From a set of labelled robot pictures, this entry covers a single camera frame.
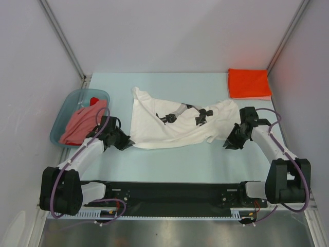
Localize white printed t shirt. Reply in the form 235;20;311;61
130;87;240;149

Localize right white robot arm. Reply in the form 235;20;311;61
223;107;311;213

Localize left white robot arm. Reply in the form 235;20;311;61
39;116;134;218

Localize pink t shirt in basket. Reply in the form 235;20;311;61
59;97;107;146

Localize folded orange t shirt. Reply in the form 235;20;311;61
228;68;272;97

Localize blue plastic basket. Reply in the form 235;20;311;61
49;89;110;148

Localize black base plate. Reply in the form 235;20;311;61
83;181;268;215

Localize grey slotted cable duct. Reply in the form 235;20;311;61
61;208;256;222

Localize right aluminium frame post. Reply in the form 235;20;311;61
267;0;313;76

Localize aluminium frame post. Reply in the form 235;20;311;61
267;0;313;76
38;0;86;81

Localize left aluminium frame post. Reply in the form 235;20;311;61
38;0;86;81

